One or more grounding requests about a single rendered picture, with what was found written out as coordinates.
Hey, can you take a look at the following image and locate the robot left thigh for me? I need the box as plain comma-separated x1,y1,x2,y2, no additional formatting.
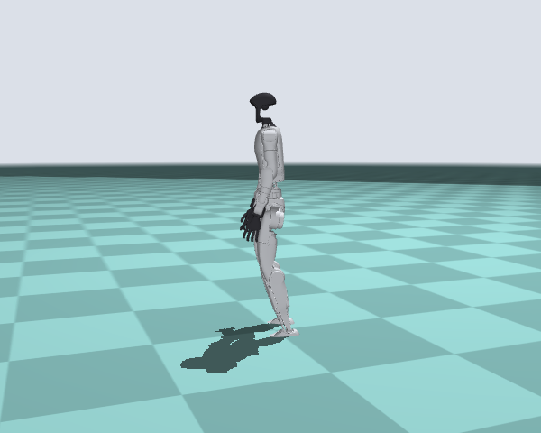
257,206,285,284

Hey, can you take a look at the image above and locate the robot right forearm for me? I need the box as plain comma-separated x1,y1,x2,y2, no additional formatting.
253,173,261,206

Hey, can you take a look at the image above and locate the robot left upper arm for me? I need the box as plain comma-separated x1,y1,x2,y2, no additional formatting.
261,130,278,179

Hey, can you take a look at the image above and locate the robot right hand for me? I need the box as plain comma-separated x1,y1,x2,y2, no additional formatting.
241,198,255,232

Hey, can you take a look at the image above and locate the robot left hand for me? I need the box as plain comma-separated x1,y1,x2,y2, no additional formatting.
240,205,265,242

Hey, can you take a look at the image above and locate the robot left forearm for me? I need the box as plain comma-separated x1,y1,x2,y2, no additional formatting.
253,167,274,215

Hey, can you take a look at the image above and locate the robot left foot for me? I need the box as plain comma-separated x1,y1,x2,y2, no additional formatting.
269,328,299,337

